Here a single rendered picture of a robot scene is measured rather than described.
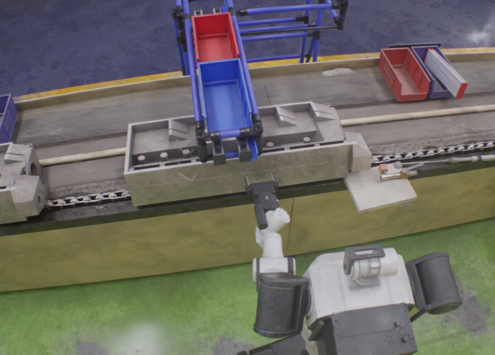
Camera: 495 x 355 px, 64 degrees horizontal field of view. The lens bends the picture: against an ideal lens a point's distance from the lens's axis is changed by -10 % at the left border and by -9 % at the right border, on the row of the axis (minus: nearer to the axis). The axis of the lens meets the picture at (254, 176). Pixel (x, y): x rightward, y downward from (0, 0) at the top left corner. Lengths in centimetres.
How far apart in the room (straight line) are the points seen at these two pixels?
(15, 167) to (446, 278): 183
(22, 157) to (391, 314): 175
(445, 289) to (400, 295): 12
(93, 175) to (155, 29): 253
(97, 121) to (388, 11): 344
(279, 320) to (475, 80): 226
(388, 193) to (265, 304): 113
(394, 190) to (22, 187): 168
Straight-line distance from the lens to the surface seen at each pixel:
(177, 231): 216
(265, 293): 106
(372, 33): 449
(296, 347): 229
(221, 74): 178
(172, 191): 189
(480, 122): 267
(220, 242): 230
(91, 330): 266
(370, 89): 259
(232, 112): 171
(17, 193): 198
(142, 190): 189
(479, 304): 289
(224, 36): 203
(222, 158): 158
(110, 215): 203
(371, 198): 200
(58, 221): 210
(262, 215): 153
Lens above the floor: 239
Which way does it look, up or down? 53 degrees down
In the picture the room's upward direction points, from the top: straight up
